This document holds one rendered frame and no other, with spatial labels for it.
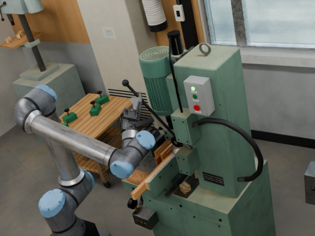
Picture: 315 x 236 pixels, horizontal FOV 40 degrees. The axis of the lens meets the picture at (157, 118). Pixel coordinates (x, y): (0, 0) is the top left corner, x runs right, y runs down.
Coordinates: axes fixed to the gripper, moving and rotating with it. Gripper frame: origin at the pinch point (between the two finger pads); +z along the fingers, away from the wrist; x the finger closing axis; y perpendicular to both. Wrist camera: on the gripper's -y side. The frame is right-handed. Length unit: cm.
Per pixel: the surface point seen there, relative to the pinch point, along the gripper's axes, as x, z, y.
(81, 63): 191, 168, -3
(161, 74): -20.0, 2.9, -5.6
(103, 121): 133, 67, -17
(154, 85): -12.8, 1.0, -4.8
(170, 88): -17.9, -2.5, -10.9
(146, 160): 32.7, -15.7, -17.4
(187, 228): 39, -50, -44
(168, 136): 14.4, -8.6, -23.7
